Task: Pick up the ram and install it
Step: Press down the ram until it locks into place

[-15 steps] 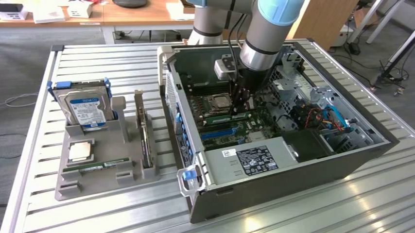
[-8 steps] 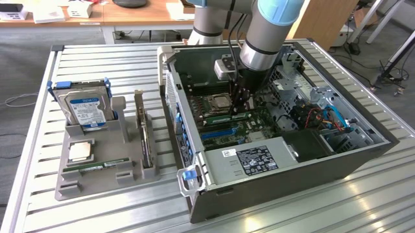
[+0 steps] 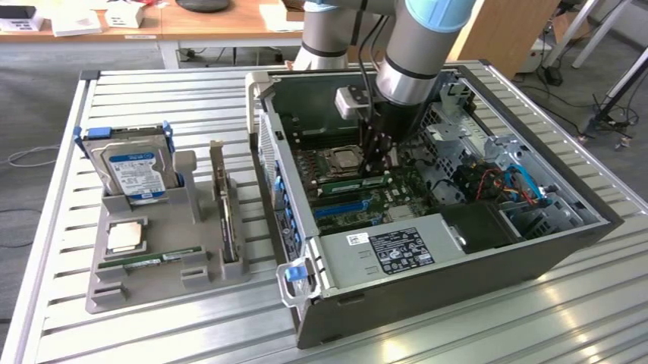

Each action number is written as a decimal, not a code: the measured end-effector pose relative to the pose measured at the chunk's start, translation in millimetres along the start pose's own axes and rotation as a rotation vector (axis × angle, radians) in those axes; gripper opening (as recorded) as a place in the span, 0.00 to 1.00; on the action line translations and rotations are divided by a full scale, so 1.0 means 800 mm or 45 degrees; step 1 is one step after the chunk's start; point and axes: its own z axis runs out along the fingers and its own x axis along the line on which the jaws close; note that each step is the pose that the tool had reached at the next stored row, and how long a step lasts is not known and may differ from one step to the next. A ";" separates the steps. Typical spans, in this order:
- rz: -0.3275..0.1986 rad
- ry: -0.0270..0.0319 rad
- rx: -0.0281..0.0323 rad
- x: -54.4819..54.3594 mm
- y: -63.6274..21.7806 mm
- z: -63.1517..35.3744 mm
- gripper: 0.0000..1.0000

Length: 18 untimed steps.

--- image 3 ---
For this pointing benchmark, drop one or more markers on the metal disk bay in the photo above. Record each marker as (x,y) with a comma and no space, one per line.
(451,130)

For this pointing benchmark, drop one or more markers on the black round object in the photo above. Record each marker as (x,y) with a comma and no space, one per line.
(205,5)

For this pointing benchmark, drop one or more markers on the wooden desk white frame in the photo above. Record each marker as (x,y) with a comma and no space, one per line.
(228,22)
(152,21)

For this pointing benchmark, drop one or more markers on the blue expansion slot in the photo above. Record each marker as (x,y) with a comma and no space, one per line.
(340,208)

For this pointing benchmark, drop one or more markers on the CPU socket with CPU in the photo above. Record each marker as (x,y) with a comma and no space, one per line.
(341,161)

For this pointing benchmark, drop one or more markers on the blue case latch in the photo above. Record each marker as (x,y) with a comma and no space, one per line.
(296,273)

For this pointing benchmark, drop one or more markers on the white box black panel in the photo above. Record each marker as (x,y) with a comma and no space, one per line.
(21,24)

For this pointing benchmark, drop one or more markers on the small brown cardboard box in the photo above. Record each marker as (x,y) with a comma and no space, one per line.
(295,16)

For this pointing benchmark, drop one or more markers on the grey power supply unit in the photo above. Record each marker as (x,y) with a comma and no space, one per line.
(349,265)

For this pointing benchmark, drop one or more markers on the white papers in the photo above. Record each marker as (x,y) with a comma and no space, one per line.
(276,21)

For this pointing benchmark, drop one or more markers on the grey plastic parts rack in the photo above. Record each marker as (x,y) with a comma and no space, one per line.
(168,227)

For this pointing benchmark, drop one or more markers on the small silver heatsink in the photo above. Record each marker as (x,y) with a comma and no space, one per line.
(402,214)

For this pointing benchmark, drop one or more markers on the white metal table frame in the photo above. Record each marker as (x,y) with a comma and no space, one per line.
(610,32)

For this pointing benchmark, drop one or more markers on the open cardboard box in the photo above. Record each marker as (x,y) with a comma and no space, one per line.
(570,26)

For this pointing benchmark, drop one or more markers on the white device box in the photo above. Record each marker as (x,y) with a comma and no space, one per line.
(533,60)

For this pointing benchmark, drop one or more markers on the hard disk blue caddy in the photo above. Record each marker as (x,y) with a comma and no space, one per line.
(132,167)

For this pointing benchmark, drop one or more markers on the grey metal drive panel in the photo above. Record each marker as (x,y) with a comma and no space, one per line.
(304,98)

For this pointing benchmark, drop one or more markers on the black tripod stand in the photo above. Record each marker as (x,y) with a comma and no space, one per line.
(617,95)

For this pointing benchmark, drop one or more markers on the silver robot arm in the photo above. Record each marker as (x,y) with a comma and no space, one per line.
(420,38)

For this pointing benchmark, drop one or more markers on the wooden cabinet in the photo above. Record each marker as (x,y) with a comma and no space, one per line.
(507,34)

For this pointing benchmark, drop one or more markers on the loose silver CPU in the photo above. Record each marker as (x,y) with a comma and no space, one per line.
(126,237)

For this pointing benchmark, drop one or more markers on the open black PC case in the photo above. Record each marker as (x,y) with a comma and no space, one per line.
(456,295)

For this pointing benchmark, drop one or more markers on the green RAM stick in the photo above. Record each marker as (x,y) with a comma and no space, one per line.
(344,186)
(148,259)

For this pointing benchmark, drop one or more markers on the white paper stack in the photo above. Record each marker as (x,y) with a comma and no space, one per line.
(77,22)

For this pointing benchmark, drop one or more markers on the black power brick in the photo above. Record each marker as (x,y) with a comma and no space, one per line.
(553,77)

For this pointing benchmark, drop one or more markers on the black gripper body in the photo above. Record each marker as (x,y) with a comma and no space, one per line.
(400,117)

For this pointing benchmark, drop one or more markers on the white carton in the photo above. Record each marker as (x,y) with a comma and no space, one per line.
(124,15)

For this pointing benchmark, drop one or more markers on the green motherboard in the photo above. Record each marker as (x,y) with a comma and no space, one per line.
(411,189)

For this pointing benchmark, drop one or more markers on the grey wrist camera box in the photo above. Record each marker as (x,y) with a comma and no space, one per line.
(349,104)

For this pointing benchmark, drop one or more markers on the graphics card metal bracket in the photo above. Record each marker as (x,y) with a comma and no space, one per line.
(223,182)

